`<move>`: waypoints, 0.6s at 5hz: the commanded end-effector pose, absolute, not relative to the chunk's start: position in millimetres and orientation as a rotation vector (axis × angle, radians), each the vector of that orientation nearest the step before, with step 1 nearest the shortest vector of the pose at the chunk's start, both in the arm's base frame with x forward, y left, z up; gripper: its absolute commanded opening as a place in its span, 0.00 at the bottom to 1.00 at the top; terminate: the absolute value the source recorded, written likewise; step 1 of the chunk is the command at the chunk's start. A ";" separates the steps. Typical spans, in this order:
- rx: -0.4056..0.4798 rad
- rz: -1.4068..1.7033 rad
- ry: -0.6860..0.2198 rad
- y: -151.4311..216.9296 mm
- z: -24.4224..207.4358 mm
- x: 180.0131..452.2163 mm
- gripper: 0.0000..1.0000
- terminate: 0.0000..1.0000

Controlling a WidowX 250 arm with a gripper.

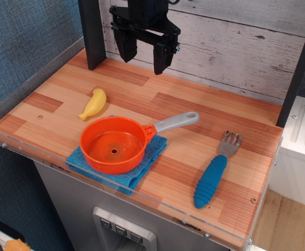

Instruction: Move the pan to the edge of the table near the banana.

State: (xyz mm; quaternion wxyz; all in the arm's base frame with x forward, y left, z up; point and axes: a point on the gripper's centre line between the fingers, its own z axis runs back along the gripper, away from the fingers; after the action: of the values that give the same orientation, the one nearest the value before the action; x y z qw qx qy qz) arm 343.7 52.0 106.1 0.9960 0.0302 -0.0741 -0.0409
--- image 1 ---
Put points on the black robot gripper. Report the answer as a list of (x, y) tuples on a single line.
[(146, 21)]

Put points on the orange pan with grey handle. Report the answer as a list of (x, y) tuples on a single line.
[(116, 145)]

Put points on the yellow toy banana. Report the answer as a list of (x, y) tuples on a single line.
[(95, 104)]

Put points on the blue folded cloth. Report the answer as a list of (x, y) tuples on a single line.
[(125, 182)]

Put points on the clear acrylic table guard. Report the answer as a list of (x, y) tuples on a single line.
[(40, 121)]

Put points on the grey cabinet with dispenser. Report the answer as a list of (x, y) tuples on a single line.
[(96, 217)]

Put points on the white toy sink unit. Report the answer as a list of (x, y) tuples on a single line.
[(287, 176)]

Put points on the orange object bottom left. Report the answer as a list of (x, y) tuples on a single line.
[(16, 245)]

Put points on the dark grey left post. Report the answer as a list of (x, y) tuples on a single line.
[(92, 32)]

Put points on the dark grey post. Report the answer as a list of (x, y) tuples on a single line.
[(92, 32), (292, 90)]

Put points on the fork with blue handle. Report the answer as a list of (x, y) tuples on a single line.
[(209, 181)]

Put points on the dark grey right post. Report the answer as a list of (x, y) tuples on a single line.
[(292, 90)]

